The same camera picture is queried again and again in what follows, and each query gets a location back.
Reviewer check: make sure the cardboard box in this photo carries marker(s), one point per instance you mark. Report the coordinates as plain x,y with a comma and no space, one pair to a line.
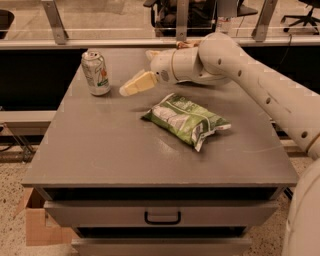
41,229

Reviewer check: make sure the black drawer handle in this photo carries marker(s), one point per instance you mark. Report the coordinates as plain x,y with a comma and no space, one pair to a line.
172,219

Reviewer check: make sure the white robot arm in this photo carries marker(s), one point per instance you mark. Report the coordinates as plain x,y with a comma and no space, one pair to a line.
216,60

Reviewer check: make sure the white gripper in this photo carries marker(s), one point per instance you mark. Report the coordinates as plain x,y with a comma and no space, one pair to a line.
162,68

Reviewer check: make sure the grey drawer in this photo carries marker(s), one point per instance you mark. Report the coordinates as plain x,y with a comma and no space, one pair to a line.
195,213
162,247

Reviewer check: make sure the black office chair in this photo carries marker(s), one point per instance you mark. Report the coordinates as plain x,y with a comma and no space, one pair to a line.
304,19

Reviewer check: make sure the silver 7up soda can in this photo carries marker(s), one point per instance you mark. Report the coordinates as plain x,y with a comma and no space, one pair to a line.
94,68

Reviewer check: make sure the dark chair behind glass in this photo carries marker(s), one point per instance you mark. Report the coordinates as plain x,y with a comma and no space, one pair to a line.
193,17

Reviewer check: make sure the upper grey drawer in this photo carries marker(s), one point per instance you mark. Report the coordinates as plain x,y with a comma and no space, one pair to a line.
195,213

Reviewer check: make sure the brown Late July chip bag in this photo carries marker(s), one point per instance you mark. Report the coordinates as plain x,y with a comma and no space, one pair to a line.
187,44

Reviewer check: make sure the lower grey drawer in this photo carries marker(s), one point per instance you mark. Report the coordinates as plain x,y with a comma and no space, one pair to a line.
162,247

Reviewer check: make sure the grey metal railing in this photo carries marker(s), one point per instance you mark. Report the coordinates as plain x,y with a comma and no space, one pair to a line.
97,23

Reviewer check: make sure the green chip bag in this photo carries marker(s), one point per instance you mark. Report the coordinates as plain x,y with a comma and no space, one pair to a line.
185,119

